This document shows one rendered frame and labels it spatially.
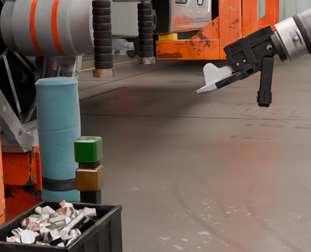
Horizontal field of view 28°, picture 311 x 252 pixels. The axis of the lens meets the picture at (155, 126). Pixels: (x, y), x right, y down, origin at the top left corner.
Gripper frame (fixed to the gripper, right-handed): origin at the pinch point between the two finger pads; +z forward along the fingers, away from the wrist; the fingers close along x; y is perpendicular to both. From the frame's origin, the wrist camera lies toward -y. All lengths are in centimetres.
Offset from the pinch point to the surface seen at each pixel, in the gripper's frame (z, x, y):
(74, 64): 29.1, -18.0, 19.9
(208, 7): 19, -565, 39
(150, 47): 7.9, -10.1, 14.7
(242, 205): 23, -138, -65
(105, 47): 10.1, 24.1, 17.7
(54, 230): 19, 62, -3
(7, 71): 39.9, -1.0, 24.9
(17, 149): 39.5, 15.7, 7.6
